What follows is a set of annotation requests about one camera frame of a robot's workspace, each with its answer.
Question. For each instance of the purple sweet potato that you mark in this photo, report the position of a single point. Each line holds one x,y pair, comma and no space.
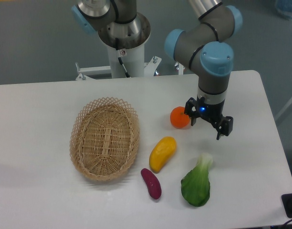
152,183

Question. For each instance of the woven wicker basket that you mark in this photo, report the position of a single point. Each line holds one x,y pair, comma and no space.
105,139

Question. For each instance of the black device at edge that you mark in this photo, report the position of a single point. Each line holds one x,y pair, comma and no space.
287,204

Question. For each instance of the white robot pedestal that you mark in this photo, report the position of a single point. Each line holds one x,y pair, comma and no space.
125,47

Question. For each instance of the orange fruit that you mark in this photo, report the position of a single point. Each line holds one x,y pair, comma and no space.
178,118

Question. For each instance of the green bok choy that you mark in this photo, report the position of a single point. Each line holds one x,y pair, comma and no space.
195,186

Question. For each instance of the blue bag in background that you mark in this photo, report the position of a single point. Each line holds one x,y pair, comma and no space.
284,8

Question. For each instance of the yellow mango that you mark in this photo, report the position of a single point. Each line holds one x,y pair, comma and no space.
162,153

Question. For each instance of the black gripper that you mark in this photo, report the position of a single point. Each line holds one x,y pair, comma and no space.
211,113

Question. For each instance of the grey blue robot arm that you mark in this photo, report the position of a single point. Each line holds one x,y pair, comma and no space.
202,50

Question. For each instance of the white frame at right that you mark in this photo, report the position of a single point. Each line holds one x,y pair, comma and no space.
284,112

